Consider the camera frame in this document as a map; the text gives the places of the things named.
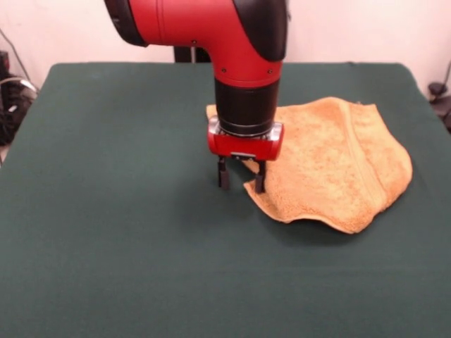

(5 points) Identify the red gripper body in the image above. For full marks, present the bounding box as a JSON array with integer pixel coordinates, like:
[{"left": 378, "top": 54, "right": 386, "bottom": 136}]
[{"left": 206, "top": 117, "right": 285, "bottom": 162}]

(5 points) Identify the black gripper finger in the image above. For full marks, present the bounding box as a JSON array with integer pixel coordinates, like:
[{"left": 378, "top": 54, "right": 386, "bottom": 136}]
[
  {"left": 216, "top": 155, "right": 230, "bottom": 191},
  {"left": 254, "top": 160, "right": 267, "bottom": 194}
]

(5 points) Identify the tan terry cloth towel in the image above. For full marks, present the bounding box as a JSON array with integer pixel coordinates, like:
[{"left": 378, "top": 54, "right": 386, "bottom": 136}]
[{"left": 206, "top": 96, "right": 414, "bottom": 235}]

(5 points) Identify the dark green table cloth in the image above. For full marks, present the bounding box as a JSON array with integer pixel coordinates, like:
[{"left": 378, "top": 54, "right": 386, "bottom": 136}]
[{"left": 0, "top": 61, "right": 451, "bottom": 338}]

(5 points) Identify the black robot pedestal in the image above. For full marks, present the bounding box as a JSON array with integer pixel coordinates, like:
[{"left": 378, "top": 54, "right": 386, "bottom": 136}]
[{"left": 173, "top": 44, "right": 214, "bottom": 64}]

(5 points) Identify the grey pedestal leg round foot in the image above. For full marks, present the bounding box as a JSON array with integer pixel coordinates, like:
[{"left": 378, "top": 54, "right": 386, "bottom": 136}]
[{"left": 428, "top": 82, "right": 451, "bottom": 106}]

